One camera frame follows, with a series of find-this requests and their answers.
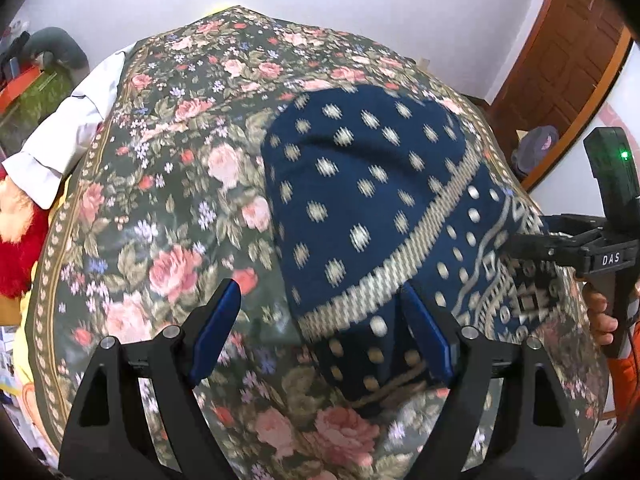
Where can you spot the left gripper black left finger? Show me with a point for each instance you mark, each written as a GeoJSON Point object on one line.
{"type": "Point", "coordinates": [107, 436]}

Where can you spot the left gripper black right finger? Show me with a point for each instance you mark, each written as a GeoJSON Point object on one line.
{"type": "Point", "coordinates": [535, 435]}

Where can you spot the navy patterned sarong cloth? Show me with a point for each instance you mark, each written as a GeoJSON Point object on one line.
{"type": "Point", "coordinates": [385, 209]}

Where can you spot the right human hand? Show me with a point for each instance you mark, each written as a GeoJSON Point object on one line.
{"type": "Point", "coordinates": [602, 325]}

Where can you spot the white cabinet with hearts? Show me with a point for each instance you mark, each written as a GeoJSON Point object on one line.
{"type": "Point", "coordinates": [572, 189]}

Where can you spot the yellow bed sheet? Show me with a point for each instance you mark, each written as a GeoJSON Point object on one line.
{"type": "Point", "coordinates": [26, 386]}

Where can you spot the orange sleeve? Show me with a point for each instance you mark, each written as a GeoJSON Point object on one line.
{"type": "Point", "coordinates": [625, 380]}

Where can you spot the grey purple bag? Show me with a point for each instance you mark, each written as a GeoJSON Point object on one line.
{"type": "Point", "coordinates": [533, 147]}

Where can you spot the brown wooden door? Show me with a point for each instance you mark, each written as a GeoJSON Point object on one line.
{"type": "Point", "coordinates": [570, 60]}

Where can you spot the red fluffy plush toy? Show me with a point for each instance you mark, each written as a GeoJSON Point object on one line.
{"type": "Point", "coordinates": [24, 228]}

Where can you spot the floral dark green bedspread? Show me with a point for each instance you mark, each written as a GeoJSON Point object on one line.
{"type": "Point", "coordinates": [170, 199]}

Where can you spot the white pillow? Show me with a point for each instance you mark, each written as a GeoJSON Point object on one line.
{"type": "Point", "coordinates": [49, 154]}

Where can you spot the green storage box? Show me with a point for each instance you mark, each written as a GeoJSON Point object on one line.
{"type": "Point", "coordinates": [32, 107]}

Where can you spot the orange box lid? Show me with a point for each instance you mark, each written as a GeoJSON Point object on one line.
{"type": "Point", "coordinates": [15, 87]}

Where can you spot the grey plush pillow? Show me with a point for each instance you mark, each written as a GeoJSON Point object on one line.
{"type": "Point", "coordinates": [54, 46]}

